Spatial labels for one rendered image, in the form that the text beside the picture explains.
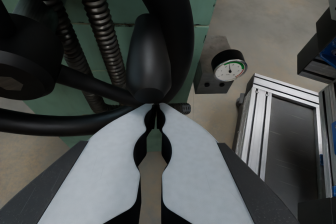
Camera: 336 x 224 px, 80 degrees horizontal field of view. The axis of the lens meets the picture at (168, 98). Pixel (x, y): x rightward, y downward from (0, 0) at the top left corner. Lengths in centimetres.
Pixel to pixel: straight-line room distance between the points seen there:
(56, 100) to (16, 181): 57
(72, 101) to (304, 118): 91
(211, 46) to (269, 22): 138
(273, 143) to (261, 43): 88
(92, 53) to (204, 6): 23
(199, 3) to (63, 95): 39
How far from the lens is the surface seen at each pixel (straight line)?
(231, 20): 173
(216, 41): 51
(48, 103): 62
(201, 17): 38
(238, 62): 39
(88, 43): 42
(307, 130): 103
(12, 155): 116
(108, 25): 24
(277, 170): 88
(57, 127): 30
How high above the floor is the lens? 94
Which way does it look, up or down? 57 degrees down
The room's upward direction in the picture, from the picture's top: 8 degrees clockwise
